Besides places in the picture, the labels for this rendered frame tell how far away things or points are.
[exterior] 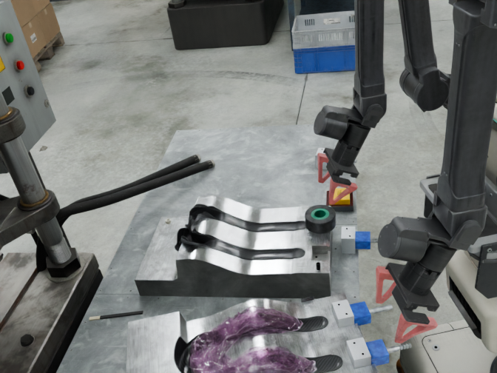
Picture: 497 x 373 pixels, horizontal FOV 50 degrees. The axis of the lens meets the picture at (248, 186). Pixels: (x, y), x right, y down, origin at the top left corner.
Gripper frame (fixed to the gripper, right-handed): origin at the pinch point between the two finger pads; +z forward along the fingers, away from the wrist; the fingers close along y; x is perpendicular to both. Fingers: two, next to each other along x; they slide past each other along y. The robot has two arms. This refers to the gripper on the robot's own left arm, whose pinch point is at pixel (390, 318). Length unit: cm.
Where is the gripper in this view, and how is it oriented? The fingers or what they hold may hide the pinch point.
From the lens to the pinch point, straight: 105.9
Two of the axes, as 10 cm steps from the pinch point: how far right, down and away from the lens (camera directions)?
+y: 1.5, 5.5, -8.2
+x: 9.3, 1.9, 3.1
